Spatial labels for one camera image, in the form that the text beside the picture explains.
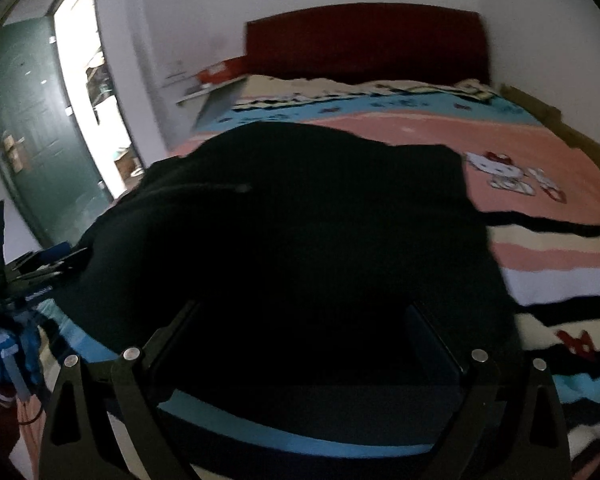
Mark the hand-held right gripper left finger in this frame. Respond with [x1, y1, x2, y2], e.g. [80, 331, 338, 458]
[37, 300, 203, 480]

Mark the white nightstand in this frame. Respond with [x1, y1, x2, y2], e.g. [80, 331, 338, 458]
[175, 82, 246, 131]

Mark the orange box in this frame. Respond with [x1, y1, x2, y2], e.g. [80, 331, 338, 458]
[196, 58, 248, 86]

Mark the dark red headboard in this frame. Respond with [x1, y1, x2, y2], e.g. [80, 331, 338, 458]
[244, 3, 492, 86]

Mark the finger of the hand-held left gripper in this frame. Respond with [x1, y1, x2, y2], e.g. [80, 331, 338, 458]
[7, 242, 73, 273]
[17, 249, 91, 283]

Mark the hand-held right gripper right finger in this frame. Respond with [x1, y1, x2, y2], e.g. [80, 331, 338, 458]
[404, 302, 573, 480]

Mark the black jacket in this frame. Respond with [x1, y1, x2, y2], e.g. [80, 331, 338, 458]
[50, 121, 526, 443]

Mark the striped cartoon printed blanket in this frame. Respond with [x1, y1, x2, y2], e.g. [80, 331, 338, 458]
[10, 76, 600, 480]

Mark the brass door lock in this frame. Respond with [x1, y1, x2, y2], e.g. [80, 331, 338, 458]
[2, 135, 27, 174]

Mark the green door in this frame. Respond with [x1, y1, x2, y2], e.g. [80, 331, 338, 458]
[0, 15, 116, 246]

